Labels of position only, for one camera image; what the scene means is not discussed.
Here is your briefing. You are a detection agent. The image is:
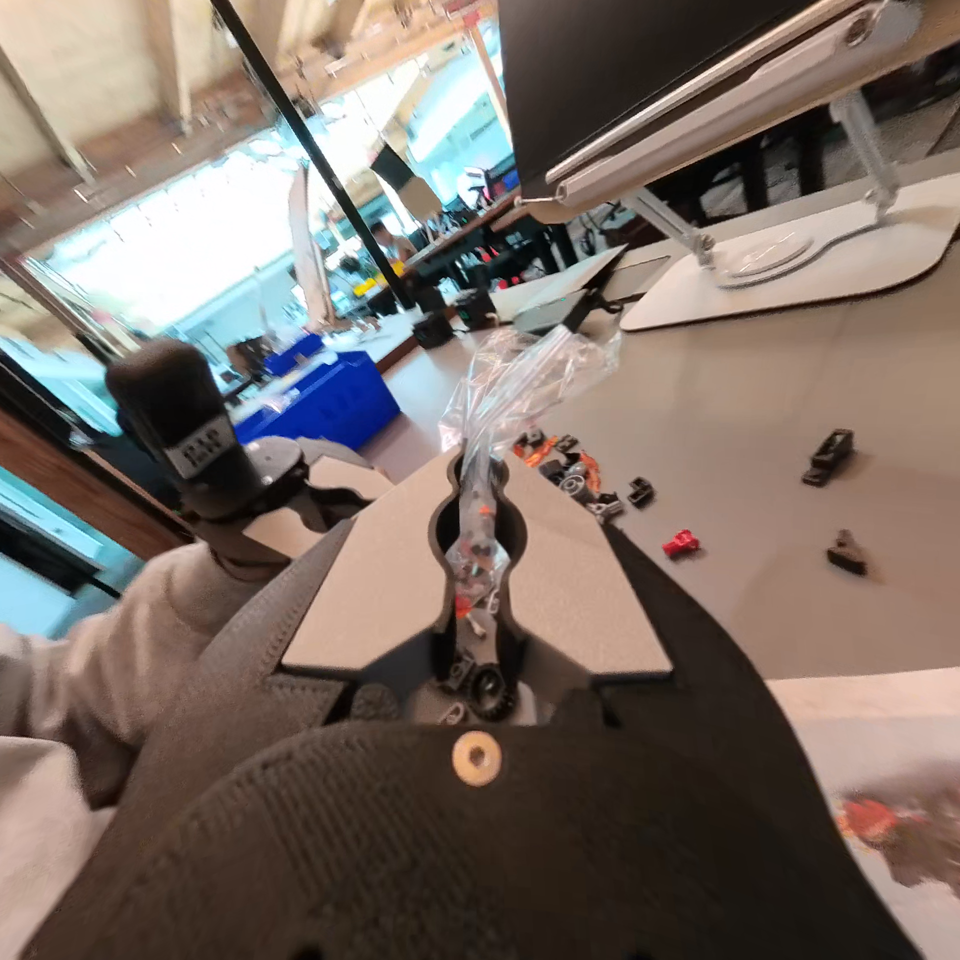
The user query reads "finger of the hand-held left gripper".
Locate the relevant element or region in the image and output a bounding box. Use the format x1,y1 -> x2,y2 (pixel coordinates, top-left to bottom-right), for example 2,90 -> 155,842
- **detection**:
306,453 -> 396,504
240,501 -> 354,562

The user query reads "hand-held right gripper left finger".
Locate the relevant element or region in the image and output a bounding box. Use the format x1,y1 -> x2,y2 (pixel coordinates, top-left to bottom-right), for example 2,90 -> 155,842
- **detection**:
281,450 -> 466,680

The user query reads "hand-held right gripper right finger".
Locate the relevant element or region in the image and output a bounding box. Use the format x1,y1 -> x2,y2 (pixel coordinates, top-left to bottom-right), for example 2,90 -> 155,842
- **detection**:
491,453 -> 674,682

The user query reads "clear plastic bag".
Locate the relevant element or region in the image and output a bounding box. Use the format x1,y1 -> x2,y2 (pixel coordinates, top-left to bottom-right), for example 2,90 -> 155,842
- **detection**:
438,326 -> 624,665

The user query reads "lego instruction booklet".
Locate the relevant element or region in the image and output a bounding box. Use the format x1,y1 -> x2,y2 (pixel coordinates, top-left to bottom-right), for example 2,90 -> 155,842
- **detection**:
765,667 -> 960,960

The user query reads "person's left forearm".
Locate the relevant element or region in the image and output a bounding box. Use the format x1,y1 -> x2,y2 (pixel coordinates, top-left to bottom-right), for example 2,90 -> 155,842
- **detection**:
0,541 -> 275,815

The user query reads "dark grey lego brick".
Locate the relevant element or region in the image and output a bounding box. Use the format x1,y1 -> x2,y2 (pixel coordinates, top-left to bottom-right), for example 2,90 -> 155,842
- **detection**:
802,429 -> 856,489

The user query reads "blue plastic bin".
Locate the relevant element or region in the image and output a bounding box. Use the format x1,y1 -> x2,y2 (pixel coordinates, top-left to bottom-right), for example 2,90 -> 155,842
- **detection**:
262,333 -> 325,376
232,348 -> 402,453

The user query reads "cardboard display board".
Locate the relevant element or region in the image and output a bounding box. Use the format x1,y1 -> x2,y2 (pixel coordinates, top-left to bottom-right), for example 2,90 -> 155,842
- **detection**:
288,161 -> 333,333

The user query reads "silver foil pouch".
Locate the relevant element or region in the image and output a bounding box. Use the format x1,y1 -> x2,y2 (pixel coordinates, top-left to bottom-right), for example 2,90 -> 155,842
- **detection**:
487,243 -> 630,318

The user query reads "black metal pole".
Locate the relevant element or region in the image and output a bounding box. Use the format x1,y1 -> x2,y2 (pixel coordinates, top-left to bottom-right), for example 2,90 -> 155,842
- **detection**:
210,0 -> 411,310

